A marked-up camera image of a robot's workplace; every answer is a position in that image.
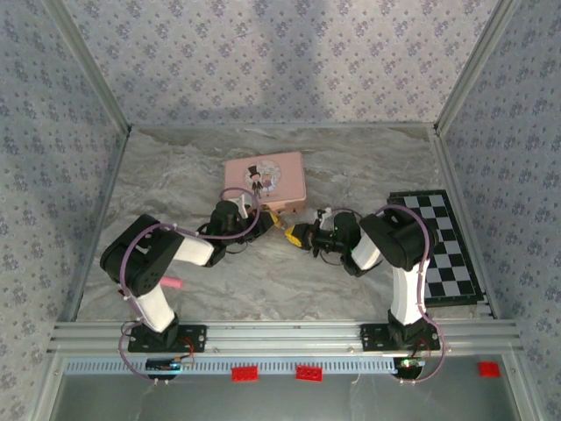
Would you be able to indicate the aluminium mounting rail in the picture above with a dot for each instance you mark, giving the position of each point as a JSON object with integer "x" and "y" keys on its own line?
{"x": 280, "y": 335}

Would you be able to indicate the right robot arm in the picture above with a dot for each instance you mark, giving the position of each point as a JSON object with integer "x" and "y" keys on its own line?
{"x": 403, "y": 259}

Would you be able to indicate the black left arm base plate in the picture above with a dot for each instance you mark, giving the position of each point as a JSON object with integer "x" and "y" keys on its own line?
{"x": 193, "y": 337}

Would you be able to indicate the pink tin box with cartoon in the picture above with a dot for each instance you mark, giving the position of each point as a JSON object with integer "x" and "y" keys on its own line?
{"x": 265, "y": 182}

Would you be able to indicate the right circuit board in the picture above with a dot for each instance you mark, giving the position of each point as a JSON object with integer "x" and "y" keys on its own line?
{"x": 409, "y": 363}

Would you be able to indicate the black and white chessboard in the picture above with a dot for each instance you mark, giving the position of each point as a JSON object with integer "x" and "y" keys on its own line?
{"x": 442, "y": 245}

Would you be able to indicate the aluminium frame corner post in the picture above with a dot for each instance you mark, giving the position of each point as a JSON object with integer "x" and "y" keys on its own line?
{"x": 87, "y": 66}
{"x": 473, "y": 66}

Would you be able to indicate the pink cylindrical marker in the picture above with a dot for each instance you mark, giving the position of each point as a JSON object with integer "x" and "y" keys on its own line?
{"x": 173, "y": 282}

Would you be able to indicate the circuit board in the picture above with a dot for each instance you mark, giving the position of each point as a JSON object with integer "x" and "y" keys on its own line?
{"x": 409, "y": 363}
{"x": 168, "y": 364}

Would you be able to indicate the left circuit board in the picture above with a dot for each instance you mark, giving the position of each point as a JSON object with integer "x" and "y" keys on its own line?
{"x": 168, "y": 364}

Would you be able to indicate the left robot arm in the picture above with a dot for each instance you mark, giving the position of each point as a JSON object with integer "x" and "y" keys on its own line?
{"x": 149, "y": 267}

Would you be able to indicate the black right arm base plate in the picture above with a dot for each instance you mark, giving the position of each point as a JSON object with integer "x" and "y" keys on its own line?
{"x": 372, "y": 337}

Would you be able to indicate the small red toy brick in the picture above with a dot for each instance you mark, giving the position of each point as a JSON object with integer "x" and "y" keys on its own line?
{"x": 489, "y": 369}

